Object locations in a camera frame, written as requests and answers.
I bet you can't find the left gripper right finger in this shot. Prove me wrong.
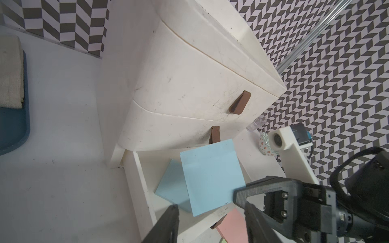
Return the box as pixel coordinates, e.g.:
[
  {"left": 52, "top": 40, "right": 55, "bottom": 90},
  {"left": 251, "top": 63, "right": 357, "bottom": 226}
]
[{"left": 244, "top": 201, "right": 282, "bottom": 243}]

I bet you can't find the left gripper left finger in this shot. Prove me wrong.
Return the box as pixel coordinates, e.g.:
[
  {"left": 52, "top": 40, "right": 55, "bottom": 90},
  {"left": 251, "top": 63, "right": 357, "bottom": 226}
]
[{"left": 142, "top": 204, "right": 179, "bottom": 243}]

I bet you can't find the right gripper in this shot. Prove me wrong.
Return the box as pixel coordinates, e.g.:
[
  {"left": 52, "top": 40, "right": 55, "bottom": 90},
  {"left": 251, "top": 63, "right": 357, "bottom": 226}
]
[{"left": 233, "top": 176, "right": 349, "bottom": 243}]

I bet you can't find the white bottom drawer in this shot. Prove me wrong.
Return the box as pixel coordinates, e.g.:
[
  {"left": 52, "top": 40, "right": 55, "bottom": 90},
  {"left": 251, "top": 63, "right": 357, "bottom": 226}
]
[{"left": 121, "top": 130, "right": 285, "bottom": 243}]

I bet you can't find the blue sticky note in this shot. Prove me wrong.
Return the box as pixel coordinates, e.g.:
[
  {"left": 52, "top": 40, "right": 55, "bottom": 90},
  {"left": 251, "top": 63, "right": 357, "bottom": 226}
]
[{"left": 180, "top": 139, "right": 246, "bottom": 217}]

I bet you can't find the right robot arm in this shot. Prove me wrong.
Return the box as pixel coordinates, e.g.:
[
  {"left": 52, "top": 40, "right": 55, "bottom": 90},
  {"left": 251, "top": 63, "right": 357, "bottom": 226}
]
[{"left": 233, "top": 147, "right": 389, "bottom": 243}]

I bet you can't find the white three-drawer cabinet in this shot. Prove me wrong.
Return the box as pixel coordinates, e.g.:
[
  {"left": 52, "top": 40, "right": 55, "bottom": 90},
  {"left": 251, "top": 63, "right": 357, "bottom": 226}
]
[{"left": 96, "top": 1, "right": 286, "bottom": 168}]

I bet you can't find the clear glass cup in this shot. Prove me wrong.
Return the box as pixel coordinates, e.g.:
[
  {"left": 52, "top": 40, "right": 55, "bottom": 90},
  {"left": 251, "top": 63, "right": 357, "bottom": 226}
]
[{"left": 246, "top": 115, "right": 267, "bottom": 132}]

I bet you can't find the blue tray mat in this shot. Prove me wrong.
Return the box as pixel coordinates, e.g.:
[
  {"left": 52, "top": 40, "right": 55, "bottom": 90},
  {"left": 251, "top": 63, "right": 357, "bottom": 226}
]
[{"left": 1, "top": 51, "right": 30, "bottom": 156}]

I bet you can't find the beige folded cloth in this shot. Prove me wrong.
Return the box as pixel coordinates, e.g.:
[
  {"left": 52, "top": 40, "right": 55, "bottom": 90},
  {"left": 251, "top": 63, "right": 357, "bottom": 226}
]
[{"left": 1, "top": 34, "right": 24, "bottom": 109}]

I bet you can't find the brown bottom drawer handle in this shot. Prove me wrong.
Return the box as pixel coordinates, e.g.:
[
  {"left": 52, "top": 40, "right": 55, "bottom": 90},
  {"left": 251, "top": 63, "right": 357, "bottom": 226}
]
[{"left": 210, "top": 215, "right": 226, "bottom": 229}]

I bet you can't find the brown drawer handle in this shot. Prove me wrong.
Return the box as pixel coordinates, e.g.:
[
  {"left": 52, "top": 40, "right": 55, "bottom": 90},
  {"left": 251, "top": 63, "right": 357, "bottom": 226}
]
[
  {"left": 209, "top": 126, "right": 221, "bottom": 144},
  {"left": 229, "top": 91, "right": 251, "bottom": 115},
  {"left": 210, "top": 215, "right": 226, "bottom": 229}
]

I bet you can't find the brown middle drawer handle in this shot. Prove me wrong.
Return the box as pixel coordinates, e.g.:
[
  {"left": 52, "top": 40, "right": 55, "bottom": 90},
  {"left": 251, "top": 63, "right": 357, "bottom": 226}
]
[{"left": 209, "top": 126, "right": 221, "bottom": 144}]

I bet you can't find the brown top drawer handle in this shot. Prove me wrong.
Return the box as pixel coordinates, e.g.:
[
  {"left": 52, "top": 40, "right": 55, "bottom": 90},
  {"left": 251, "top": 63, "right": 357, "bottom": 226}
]
[{"left": 229, "top": 91, "right": 251, "bottom": 115}]

